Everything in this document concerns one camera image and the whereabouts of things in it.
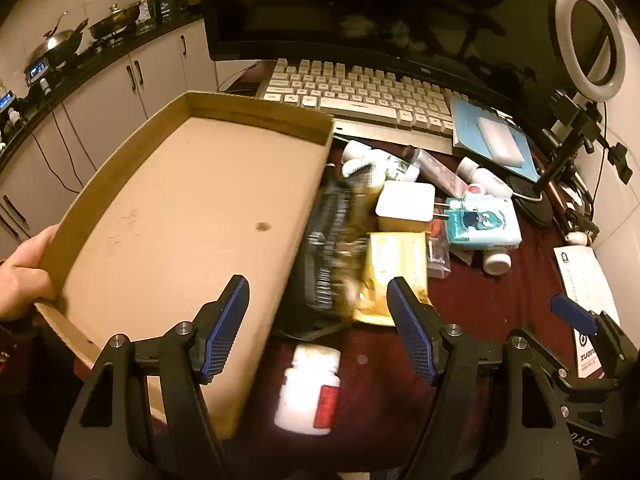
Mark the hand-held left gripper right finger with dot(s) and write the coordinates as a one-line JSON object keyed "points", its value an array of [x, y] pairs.
{"points": [[410, 330]]}

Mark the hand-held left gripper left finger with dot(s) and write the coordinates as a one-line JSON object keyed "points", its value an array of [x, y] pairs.
{"points": [[225, 332]]}

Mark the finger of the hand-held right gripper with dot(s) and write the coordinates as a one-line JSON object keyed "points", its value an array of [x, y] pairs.
{"points": [[572, 312]]}

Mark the yellow foil packet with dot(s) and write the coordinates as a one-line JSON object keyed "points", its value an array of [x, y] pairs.
{"points": [[395, 260]]}

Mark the black snack bag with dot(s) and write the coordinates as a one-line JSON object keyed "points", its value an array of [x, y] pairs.
{"points": [[325, 250]]}

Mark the blue cartoon tissue pack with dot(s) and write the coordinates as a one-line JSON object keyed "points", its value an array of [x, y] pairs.
{"points": [[482, 225]]}

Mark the white power adapter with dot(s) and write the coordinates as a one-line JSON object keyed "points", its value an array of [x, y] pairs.
{"points": [[405, 200]]}

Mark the shallow cardboard box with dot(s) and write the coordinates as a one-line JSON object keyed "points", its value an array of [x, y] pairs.
{"points": [[190, 200]]}

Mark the white printed leaflet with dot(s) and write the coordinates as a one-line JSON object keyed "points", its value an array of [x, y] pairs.
{"points": [[582, 270]]}

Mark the white pill bottle red label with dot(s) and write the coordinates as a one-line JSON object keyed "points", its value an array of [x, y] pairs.
{"points": [[300, 390]]}

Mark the black round stand base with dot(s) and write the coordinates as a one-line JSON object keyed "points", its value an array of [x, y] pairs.
{"points": [[532, 207]]}

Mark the small white red jar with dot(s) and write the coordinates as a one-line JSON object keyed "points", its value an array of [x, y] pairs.
{"points": [[475, 191]]}

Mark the white bottle green label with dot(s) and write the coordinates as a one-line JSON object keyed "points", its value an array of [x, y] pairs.
{"points": [[395, 167]]}

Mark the white soft packet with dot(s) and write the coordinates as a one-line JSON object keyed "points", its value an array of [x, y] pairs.
{"points": [[500, 140]]}

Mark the silver flat stand base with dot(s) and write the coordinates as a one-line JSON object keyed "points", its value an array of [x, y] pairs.
{"points": [[390, 136]]}

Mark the blue notebook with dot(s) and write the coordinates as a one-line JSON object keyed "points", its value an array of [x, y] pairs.
{"points": [[467, 130]]}

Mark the white keyboard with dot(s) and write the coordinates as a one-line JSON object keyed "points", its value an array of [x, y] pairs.
{"points": [[350, 90]]}

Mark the white kitchen cabinets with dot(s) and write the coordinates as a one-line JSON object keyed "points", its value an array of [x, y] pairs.
{"points": [[105, 100]]}

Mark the black kitchen countertop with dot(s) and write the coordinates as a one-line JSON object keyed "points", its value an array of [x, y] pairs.
{"points": [[100, 55]]}

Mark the small device blue display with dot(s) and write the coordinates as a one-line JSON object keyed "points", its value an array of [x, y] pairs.
{"points": [[6, 101], [37, 71]]}

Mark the dark frying pan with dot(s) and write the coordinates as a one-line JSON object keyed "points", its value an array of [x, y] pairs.
{"points": [[115, 22]]}

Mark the black computer monitor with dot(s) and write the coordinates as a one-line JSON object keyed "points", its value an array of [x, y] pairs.
{"points": [[300, 10]]}

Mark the steel wok with lid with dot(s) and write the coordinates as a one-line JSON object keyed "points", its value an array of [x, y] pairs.
{"points": [[55, 45]]}

